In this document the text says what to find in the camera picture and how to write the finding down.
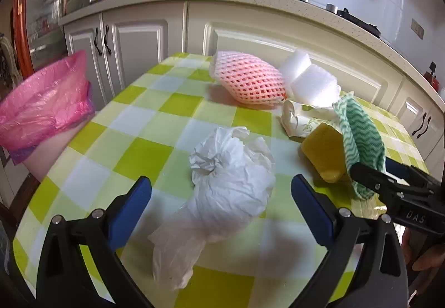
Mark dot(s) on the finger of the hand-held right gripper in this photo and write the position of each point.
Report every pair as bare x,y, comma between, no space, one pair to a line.
372,179
399,167

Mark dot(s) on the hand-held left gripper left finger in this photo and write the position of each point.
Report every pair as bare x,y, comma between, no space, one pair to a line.
130,210

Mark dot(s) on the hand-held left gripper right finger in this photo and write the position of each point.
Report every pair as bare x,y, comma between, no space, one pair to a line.
309,210

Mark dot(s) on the green striped cleaning cloth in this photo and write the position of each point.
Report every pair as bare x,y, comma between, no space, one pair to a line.
361,134

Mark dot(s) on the white plastic bag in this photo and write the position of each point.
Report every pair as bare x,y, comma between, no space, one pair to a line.
229,190

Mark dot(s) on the white foam sheet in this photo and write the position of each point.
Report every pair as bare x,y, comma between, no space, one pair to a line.
314,85
293,64

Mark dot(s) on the pink foam fruit net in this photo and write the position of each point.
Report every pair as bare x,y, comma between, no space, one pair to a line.
248,78

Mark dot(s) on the person's right hand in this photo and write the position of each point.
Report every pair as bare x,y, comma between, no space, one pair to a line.
429,256

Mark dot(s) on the yellow sponge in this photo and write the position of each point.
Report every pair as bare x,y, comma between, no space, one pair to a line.
325,151

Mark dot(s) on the green checked tablecloth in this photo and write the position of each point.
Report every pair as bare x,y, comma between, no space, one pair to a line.
139,155

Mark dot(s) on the red bottle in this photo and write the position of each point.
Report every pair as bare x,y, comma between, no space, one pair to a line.
433,78

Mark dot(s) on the rolled printed paper wrapper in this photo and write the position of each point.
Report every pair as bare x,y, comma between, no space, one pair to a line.
295,117

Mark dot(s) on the narrow white cabinet door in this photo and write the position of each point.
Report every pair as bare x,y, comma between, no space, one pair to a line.
83,64

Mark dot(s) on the wide white cabinet panel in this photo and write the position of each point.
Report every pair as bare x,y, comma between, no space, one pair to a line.
243,33

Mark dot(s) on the single wall socket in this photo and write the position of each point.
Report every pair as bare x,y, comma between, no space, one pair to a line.
417,29

